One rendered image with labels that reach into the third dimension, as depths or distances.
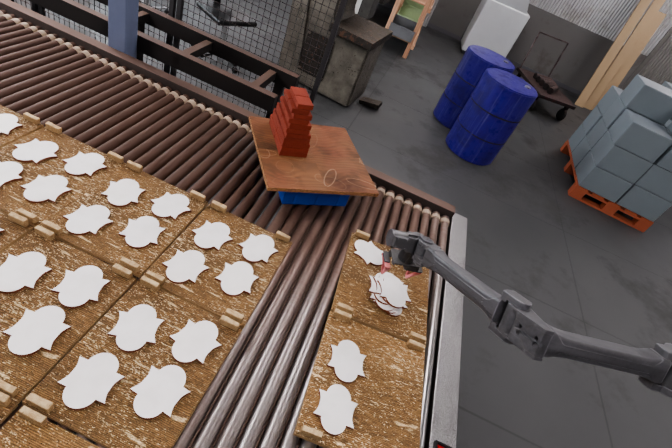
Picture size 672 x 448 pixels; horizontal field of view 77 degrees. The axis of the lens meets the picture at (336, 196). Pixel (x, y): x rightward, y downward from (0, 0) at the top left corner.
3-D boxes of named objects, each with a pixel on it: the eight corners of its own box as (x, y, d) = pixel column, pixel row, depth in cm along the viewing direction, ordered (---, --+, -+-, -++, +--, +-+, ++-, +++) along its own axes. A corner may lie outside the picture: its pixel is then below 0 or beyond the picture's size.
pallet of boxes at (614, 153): (643, 232, 483) (746, 140, 405) (568, 195, 491) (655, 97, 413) (621, 178, 587) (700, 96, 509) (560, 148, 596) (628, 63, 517)
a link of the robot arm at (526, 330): (517, 364, 92) (535, 324, 90) (491, 329, 105) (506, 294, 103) (693, 404, 98) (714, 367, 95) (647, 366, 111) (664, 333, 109)
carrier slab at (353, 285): (427, 265, 179) (429, 263, 178) (424, 349, 146) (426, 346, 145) (351, 234, 178) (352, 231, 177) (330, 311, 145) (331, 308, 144)
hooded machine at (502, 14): (499, 61, 848) (545, -17, 758) (499, 71, 793) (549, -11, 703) (459, 42, 852) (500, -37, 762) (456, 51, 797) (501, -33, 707)
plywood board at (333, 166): (343, 130, 220) (345, 128, 219) (377, 196, 186) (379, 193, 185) (248, 119, 199) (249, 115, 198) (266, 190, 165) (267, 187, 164)
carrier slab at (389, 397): (423, 352, 145) (425, 349, 144) (415, 484, 112) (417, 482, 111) (328, 313, 144) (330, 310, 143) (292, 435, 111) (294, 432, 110)
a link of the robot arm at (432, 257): (521, 344, 102) (538, 305, 100) (504, 344, 100) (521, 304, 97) (421, 263, 140) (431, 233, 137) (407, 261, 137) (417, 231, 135)
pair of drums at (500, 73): (484, 124, 570) (523, 62, 515) (495, 173, 471) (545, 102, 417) (432, 103, 566) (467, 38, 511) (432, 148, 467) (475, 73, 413)
